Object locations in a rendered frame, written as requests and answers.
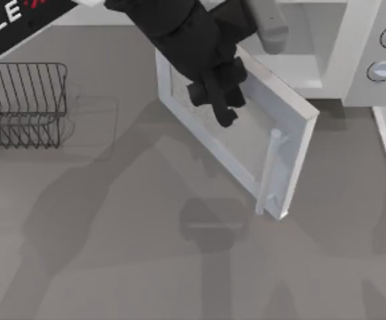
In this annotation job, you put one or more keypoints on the pale microwave door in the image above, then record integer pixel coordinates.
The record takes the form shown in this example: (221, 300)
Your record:
(279, 140)

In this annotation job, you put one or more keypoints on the pale microwave oven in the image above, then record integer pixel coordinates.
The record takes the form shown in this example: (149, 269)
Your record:
(346, 50)

